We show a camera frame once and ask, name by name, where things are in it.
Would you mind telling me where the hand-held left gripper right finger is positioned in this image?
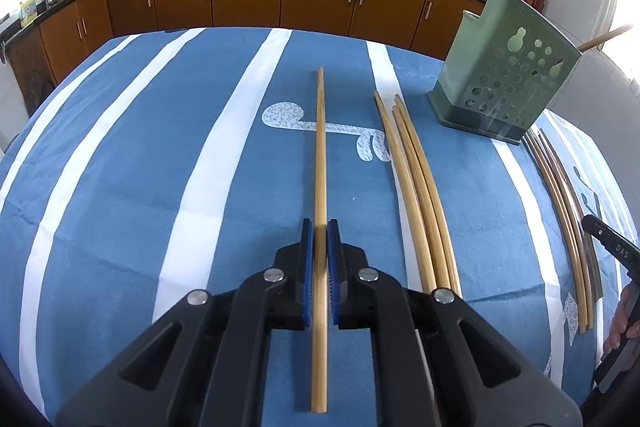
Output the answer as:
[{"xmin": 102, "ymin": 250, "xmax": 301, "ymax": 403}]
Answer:
[{"xmin": 326, "ymin": 219, "xmax": 585, "ymax": 427}]

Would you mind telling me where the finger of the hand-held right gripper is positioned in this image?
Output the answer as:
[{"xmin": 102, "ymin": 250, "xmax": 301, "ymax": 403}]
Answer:
[{"xmin": 581, "ymin": 214, "xmax": 640, "ymax": 280}]

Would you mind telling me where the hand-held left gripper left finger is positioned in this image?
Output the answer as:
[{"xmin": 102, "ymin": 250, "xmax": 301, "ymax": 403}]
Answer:
[{"xmin": 55, "ymin": 218, "xmax": 315, "ymax": 427}]

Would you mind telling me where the bamboo chopstick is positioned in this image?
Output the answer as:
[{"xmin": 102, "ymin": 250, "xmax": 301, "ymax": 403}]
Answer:
[
  {"xmin": 373, "ymin": 91, "xmax": 436, "ymax": 294},
  {"xmin": 576, "ymin": 23, "xmax": 635, "ymax": 54},
  {"xmin": 392, "ymin": 106, "xmax": 449, "ymax": 293},
  {"xmin": 310, "ymin": 67, "xmax": 331, "ymax": 414},
  {"xmin": 394, "ymin": 94, "xmax": 462, "ymax": 297}
]

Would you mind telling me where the green utensil holder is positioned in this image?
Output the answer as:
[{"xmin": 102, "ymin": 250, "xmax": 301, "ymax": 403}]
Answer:
[{"xmin": 427, "ymin": 0, "xmax": 583, "ymax": 146}]

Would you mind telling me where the person's right hand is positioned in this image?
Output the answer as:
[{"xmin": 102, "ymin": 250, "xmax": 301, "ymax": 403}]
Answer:
[{"xmin": 603, "ymin": 284, "xmax": 637, "ymax": 354}]

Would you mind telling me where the dark wooden chopsticks group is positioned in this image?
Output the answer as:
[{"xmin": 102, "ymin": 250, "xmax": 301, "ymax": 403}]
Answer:
[{"xmin": 531, "ymin": 132, "xmax": 596, "ymax": 332}]

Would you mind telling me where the dark brown chopstick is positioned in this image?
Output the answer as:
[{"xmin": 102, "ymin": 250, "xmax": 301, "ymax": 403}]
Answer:
[{"xmin": 539, "ymin": 128, "xmax": 604, "ymax": 305}]

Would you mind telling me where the blue white striped tablecloth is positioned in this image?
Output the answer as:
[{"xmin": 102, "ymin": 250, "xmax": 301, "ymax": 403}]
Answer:
[{"xmin": 0, "ymin": 27, "xmax": 626, "ymax": 427}]

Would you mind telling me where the yellow bottle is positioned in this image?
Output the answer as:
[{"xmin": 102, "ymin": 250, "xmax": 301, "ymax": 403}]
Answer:
[{"xmin": 19, "ymin": 0, "xmax": 40, "ymax": 28}]

